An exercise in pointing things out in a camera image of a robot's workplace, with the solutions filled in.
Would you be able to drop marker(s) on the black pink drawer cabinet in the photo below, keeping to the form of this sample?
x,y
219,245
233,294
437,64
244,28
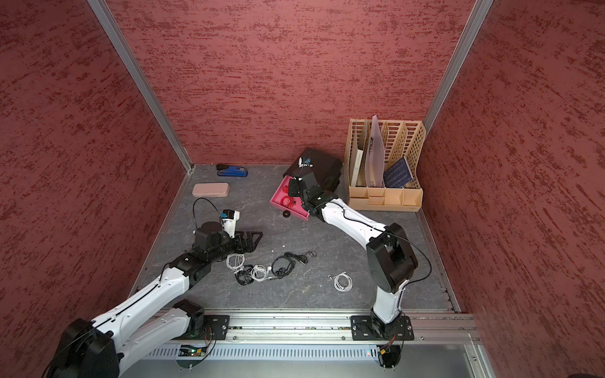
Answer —
x,y
326,168

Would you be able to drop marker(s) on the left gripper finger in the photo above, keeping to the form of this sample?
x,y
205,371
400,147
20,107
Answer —
x,y
253,236
249,246

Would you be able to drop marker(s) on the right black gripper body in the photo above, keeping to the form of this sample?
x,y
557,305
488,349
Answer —
x,y
296,190

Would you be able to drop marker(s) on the white perforated cable tray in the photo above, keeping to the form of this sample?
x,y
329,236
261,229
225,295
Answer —
x,y
293,352

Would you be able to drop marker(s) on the beige cardboard folder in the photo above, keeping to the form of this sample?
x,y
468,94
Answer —
x,y
360,139

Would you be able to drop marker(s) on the red earphones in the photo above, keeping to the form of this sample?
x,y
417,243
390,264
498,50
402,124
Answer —
x,y
288,202

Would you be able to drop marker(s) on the white earphones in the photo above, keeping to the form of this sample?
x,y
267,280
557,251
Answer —
x,y
235,262
342,282
260,273

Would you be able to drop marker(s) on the beige file organizer rack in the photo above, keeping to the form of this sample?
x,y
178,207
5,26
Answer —
x,y
401,139

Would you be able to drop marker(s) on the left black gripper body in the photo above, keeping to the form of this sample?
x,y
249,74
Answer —
x,y
227,246

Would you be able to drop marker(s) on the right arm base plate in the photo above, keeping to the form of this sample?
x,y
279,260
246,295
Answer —
x,y
368,328

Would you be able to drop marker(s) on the black earphones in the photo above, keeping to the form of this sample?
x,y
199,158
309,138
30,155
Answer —
x,y
244,275
284,265

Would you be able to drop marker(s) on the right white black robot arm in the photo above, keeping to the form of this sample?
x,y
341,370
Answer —
x,y
391,255

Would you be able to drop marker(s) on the left aluminium corner post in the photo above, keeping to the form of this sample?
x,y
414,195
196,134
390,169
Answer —
x,y
106,19

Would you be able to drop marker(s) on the aluminium corner post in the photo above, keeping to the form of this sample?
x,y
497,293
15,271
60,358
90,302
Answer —
x,y
106,19
470,31

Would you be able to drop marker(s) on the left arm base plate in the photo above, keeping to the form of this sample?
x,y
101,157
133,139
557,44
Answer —
x,y
207,327

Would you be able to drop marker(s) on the pink pencil case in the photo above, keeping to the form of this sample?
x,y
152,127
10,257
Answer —
x,y
211,190

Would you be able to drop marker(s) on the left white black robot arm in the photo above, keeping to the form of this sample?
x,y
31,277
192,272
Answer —
x,y
111,343

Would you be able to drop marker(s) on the blue black stapler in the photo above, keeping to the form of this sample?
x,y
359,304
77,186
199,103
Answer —
x,y
226,170

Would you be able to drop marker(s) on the black earphones left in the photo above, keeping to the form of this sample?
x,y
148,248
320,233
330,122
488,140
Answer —
x,y
244,275

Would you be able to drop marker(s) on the right aluminium corner post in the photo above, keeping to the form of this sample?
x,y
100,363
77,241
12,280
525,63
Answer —
x,y
470,31

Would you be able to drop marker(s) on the aluminium mounting rail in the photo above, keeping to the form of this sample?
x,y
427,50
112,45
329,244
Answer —
x,y
254,326

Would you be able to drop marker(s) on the translucent plastic folder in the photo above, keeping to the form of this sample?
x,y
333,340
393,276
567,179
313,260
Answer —
x,y
375,155

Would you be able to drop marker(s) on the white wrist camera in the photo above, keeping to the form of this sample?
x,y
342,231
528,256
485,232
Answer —
x,y
305,162
229,218

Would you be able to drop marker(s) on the black earphones right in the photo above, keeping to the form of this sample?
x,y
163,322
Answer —
x,y
284,265

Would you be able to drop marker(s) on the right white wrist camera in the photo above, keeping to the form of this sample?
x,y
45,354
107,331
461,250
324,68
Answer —
x,y
305,162

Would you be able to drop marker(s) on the dark blue notebook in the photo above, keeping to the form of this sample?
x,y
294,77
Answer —
x,y
398,175

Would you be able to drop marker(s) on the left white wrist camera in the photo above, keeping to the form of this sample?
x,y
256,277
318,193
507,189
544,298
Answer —
x,y
229,218

